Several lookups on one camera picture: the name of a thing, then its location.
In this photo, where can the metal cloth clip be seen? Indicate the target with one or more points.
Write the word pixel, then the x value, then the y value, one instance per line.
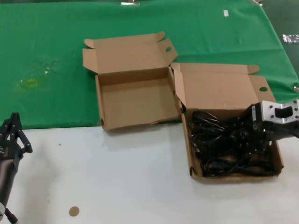
pixel 257 2
pixel 296 89

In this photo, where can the white tape piece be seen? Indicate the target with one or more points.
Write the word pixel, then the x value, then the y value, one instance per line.
pixel 225 13

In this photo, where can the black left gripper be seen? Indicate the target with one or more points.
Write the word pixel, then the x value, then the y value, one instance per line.
pixel 9 149

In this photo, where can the green table cloth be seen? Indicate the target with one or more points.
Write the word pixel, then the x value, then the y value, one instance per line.
pixel 46 35

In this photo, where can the open brown cardboard box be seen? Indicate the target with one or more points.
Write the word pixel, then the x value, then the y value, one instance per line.
pixel 215 88
pixel 135 102

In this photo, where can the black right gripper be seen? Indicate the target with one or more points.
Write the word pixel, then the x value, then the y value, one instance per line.
pixel 255 119

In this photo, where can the crumpled silver foil piece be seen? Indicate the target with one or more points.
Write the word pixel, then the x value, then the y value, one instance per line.
pixel 290 38

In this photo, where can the clear tape scrap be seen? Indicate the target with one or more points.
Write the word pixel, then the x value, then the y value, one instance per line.
pixel 47 71

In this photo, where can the round brown cardboard disc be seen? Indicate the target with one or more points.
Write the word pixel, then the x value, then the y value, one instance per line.
pixel 74 211

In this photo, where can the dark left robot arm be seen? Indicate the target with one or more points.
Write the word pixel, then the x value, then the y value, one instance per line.
pixel 7 179

